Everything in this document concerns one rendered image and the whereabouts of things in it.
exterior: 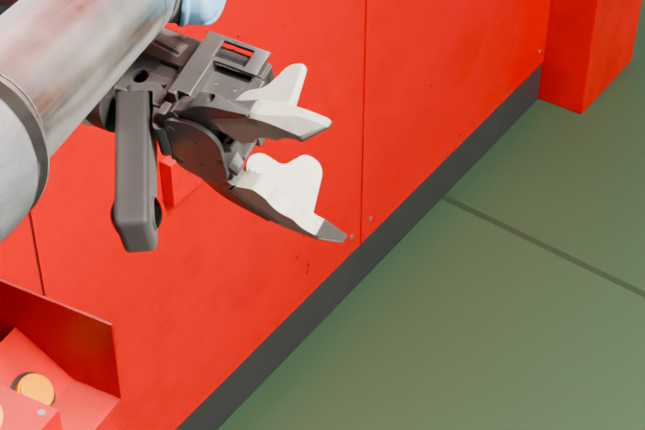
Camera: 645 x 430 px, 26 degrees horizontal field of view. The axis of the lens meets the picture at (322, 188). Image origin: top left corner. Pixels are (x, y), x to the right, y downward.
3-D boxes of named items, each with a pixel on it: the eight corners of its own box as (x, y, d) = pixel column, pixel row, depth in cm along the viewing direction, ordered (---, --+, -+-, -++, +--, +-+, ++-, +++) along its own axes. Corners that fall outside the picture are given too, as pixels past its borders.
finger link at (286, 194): (372, 190, 107) (279, 117, 105) (338, 251, 105) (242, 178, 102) (353, 200, 110) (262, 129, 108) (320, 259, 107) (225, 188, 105)
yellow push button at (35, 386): (31, 423, 140) (39, 416, 138) (3, 397, 140) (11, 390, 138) (54, 397, 143) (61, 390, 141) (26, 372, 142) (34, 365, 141)
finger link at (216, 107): (245, 83, 94) (168, 95, 101) (234, 101, 94) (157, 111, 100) (287, 130, 97) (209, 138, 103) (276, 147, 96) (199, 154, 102)
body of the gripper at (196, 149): (278, 52, 101) (136, 2, 105) (221, 142, 97) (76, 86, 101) (289, 113, 107) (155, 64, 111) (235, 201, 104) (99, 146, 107)
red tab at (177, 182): (174, 206, 188) (170, 166, 184) (162, 201, 189) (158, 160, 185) (241, 150, 198) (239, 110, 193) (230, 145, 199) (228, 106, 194)
